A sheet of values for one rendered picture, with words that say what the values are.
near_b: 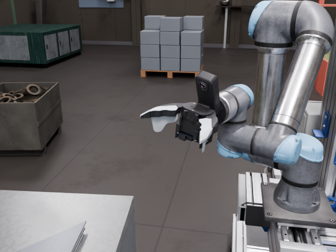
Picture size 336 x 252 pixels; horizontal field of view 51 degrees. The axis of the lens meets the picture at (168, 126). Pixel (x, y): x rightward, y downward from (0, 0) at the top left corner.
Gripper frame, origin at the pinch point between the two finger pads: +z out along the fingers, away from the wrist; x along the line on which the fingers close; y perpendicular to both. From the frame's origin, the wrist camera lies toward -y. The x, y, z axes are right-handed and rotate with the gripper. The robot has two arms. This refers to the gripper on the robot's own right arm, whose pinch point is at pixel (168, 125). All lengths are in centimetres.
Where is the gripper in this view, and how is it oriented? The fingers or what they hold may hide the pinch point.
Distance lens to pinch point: 69.8
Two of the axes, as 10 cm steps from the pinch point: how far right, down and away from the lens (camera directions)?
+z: -6.0, 2.9, -7.5
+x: -8.0, -3.4, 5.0
